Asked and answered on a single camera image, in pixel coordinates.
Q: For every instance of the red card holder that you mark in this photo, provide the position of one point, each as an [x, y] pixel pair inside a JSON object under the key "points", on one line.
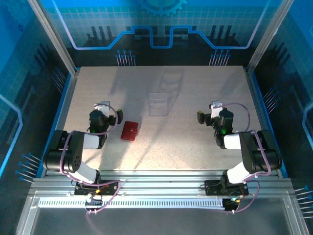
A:
{"points": [[129, 131]]}

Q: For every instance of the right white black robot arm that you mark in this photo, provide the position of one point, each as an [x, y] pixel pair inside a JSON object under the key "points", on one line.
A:
{"points": [[252, 154]]}

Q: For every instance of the clear acrylic card stand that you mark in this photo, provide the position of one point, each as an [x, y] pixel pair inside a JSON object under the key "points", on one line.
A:
{"points": [[158, 104]]}

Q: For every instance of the small black electronics box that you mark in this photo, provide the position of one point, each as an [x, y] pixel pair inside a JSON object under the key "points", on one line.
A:
{"points": [[94, 202], [231, 204]]}

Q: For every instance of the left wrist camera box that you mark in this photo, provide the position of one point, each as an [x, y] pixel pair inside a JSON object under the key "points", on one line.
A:
{"points": [[102, 107]]}

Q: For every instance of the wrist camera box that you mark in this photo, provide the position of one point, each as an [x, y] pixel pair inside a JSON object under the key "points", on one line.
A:
{"points": [[216, 109], [102, 107]]}

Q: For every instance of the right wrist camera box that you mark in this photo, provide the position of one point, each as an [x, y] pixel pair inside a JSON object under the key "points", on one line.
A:
{"points": [[216, 109]]}

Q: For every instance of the aluminium side rail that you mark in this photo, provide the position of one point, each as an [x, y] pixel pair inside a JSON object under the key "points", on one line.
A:
{"points": [[66, 110], [259, 110]]}

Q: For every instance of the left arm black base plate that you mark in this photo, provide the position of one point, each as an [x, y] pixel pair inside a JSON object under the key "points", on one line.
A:
{"points": [[110, 188]]}

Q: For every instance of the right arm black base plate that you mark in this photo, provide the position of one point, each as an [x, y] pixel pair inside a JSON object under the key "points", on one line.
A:
{"points": [[212, 188]]}

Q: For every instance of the aluminium front frame rail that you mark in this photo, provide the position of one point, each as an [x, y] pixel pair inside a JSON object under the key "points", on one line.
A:
{"points": [[159, 177]]}

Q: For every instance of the aluminium corner post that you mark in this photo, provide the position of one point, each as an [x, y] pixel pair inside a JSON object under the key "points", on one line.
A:
{"points": [[265, 41], [57, 41]]}

